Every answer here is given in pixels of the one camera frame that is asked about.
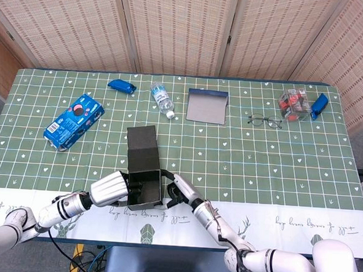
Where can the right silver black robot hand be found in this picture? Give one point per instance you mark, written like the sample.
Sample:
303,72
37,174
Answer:
187,190

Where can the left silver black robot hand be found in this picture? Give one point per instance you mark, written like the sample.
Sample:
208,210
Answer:
109,188

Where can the black foldable paper box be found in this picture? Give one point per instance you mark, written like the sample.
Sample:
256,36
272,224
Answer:
143,158

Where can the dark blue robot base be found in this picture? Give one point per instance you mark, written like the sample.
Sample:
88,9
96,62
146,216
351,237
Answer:
167,264

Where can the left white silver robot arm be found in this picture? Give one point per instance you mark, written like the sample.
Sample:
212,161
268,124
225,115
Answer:
60,208

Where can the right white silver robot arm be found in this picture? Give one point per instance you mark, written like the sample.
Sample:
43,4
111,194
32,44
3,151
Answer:
284,262

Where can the blue cookie package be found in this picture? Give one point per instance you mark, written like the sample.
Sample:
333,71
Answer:
74,120

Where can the clear jar with red items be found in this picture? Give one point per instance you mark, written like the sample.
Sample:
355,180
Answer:
294,104

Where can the clear plastic water bottle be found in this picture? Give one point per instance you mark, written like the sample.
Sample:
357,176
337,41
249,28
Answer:
162,99

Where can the green checked tablecloth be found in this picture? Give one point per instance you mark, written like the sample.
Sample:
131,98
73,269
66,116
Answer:
289,179

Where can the blue foil snack packet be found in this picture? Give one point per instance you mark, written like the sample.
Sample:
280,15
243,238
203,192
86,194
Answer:
319,104
120,85

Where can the woven bamboo screen panel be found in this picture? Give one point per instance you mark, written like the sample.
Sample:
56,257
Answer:
68,21
179,28
358,60
274,33

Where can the thin black frame eyeglasses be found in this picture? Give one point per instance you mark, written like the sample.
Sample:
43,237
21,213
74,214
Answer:
257,120

